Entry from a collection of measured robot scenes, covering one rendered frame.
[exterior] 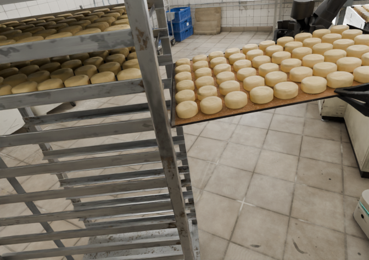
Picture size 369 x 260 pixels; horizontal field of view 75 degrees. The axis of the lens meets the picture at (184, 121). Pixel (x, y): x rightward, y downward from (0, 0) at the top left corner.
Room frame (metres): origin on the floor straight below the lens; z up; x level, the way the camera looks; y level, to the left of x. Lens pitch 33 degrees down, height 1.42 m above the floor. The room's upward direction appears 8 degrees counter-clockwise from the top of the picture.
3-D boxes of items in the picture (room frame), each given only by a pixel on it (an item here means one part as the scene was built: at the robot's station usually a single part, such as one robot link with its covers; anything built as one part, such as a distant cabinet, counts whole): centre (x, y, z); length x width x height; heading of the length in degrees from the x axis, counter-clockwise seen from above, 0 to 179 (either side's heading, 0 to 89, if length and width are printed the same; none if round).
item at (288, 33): (0.83, -0.38, 1.14); 0.09 x 0.07 x 0.07; 134
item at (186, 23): (5.76, -0.18, 0.30); 0.60 x 0.40 x 0.20; 149
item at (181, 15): (5.76, -0.18, 0.50); 0.60 x 0.40 x 0.20; 151
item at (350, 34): (0.70, -0.53, 1.18); 0.05 x 0.05 x 0.02
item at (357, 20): (2.33, -1.66, 0.88); 1.28 x 0.01 x 0.07; 156
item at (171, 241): (0.46, 0.32, 0.69); 0.64 x 0.03 x 0.03; 87
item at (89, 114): (0.85, 0.30, 0.96); 0.64 x 0.03 x 0.03; 87
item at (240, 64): (0.66, -0.19, 1.15); 0.05 x 0.05 x 0.02
